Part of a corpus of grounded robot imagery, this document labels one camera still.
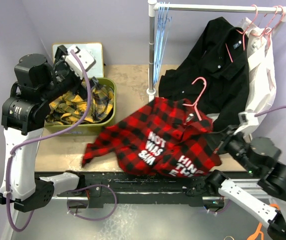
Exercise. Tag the green plastic laundry basket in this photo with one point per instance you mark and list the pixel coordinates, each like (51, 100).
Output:
(87, 129)

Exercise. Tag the small whiteboard yellow frame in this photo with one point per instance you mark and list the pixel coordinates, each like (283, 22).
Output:
(95, 49)

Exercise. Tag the black button shirt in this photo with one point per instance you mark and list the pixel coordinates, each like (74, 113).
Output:
(228, 83)

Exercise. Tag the orange plastic hanger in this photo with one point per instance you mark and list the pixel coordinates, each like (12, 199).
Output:
(258, 234)

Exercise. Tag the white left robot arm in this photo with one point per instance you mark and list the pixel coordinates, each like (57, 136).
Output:
(23, 124)

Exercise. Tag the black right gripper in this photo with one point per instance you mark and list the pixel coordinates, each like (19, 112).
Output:
(220, 138)

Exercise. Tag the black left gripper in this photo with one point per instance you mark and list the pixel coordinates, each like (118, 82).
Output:
(60, 63)

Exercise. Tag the red black plaid shirt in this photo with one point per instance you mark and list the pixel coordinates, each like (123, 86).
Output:
(163, 137)

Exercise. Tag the white shirt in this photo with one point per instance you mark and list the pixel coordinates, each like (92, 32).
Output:
(262, 83)

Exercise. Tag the pink hanger holding black shirt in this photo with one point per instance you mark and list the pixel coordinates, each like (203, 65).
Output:
(243, 33)

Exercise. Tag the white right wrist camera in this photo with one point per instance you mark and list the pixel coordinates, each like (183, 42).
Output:
(248, 123)

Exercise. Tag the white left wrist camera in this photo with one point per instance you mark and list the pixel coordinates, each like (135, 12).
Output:
(77, 57)

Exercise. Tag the pink wire hanger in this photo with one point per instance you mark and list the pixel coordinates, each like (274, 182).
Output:
(195, 104)

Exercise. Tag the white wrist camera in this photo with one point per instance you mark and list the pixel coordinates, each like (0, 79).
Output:
(248, 123)
(77, 57)

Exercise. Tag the yellow plaid shirt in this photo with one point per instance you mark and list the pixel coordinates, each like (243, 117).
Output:
(69, 108)

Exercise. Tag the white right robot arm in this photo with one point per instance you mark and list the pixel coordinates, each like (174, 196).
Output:
(273, 184)

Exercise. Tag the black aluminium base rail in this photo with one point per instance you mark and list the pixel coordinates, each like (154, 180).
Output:
(122, 188)

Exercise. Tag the pink hanger holding white shirt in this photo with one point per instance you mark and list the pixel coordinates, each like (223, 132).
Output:
(267, 32)

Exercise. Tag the blue wire hanger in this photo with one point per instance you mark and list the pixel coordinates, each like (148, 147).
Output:
(158, 47)
(165, 33)

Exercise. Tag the metal clothes rack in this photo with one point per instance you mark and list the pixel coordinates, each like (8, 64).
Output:
(154, 6)

